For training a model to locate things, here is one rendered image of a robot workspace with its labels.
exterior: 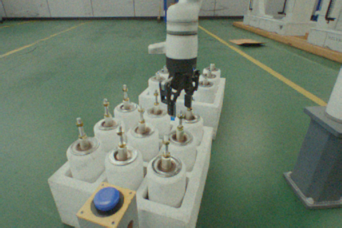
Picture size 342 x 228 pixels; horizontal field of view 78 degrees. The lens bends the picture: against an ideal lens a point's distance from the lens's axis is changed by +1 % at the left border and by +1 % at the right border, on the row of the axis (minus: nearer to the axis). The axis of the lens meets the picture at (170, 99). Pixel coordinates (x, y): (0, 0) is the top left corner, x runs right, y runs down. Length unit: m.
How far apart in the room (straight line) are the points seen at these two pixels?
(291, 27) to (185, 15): 3.40
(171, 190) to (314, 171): 0.48
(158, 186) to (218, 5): 6.73
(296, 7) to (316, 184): 3.19
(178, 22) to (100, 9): 6.49
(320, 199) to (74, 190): 0.75
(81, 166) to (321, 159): 0.69
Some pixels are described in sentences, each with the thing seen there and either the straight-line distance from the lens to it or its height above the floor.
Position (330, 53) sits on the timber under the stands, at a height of 0.06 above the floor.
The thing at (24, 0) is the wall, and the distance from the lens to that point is 7.62.
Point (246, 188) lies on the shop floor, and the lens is 0.86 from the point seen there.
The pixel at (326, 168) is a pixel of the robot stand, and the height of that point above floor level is 0.16.
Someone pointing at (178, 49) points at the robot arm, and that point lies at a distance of 0.47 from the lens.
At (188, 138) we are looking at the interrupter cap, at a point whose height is 0.25.
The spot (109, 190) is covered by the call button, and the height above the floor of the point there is 0.33.
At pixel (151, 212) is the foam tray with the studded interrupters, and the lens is 0.55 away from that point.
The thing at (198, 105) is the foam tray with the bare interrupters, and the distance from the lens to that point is 0.96.
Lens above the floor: 0.62
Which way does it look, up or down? 26 degrees down
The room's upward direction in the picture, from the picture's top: straight up
